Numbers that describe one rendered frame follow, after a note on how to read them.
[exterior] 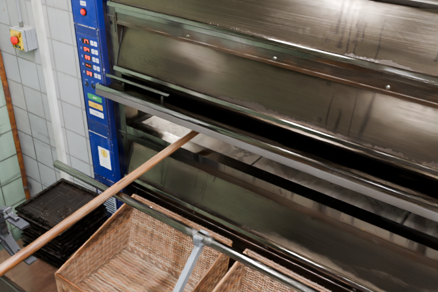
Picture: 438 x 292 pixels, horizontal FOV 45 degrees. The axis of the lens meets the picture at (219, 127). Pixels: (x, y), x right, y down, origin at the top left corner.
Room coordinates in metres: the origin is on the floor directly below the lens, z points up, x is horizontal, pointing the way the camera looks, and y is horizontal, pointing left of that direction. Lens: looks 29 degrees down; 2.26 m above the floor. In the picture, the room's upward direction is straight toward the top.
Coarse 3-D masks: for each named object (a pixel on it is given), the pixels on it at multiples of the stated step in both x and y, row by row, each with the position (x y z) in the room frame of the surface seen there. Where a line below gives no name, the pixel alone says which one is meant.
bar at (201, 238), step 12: (60, 168) 1.68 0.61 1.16; (72, 168) 1.66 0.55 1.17; (84, 180) 1.59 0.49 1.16; (96, 180) 1.58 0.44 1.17; (120, 192) 1.50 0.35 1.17; (132, 204) 1.45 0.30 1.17; (144, 204) 1.44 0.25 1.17; (156, 216) 1.38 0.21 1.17; (168, 216) 1.37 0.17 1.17; (180, 228) 1.32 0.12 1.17; (192, 228) 1.31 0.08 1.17; (204, 240) 1.26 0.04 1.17; (216, 240) 1.26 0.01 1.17; (192, 252) 1.26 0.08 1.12; (228, 252) 1.21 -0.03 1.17; (240, 252) 1.20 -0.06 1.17; (192, 264) 1.23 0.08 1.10; (252, 264) 1.16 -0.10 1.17; (264, 264) 1.15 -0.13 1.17; (180, 276) 1.21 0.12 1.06; (276, 276) 1.11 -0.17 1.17; (288, 276) 1.10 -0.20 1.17; (180, 288) 1.18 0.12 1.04; (300, 288) 1.06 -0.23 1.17; (312, 288) 1.06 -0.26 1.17
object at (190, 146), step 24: (168, 144) 1.85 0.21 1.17; (192, 144) 1.83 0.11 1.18; (216, 168) 1.70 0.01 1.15; (240, 168) 1.65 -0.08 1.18; (288, 192) 1.51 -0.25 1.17; (312, 192) 1.50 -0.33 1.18; (336, 216) 1.40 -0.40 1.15; (360, 216) 1.37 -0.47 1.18; (408, 240) 1.26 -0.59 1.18; (432, 240) 1.25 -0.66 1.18
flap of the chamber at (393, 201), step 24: (120, 96) 1.79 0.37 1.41; (144, 96) 1.81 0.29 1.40; (168, 120) 1.64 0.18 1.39; (216, 120) 1.63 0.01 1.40; (240, 120) 1.65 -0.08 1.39; (240, 144) 1.46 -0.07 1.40; (288, 144) 1.46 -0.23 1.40; (312, 144) 1.48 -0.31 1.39; (312, 168) 1.30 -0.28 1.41; (360, 168) 1.32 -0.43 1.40; (384, 168) 1.34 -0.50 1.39; (360, 192) 1.21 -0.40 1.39; (408, 192) 1.19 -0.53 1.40; (432, 192) 1.20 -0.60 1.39; (432, 216) 1.09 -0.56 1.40
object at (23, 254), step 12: (192, 132) 1.81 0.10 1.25; (180, 144) 1.74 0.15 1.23; (156, 156) 1.66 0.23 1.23; (144, 168) 1.60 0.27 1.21; (120, 180) 1.54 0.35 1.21; (132, 180) 1.55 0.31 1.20; (108, 192) 1.47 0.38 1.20; (96, 204) 1.42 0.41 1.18; (72, 216) 1.36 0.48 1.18; (60, 228) 1.31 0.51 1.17; (36, 240) 1.26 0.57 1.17; (48, 240) 1.27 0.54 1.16; (24, 252) 1.21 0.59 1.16; (12, 264) 1.18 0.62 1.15; (0, 276) 1.14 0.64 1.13
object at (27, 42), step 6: (12, 30) 2.30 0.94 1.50; (18, 30) 2.28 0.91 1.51; (24, 30) 2.28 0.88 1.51; (30, 30) 2.30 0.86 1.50; (24, 36) 2.27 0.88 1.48; (30, 36) 2.29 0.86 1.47; (18, 42) 2.28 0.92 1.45; (24, 42) 2.27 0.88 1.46; (30, 42) 2.29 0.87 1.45; (36, 42) 2.32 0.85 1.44; (18, 48) 2.29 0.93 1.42; (24, 48) 2.27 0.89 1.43; (30, 48) 2.29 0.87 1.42
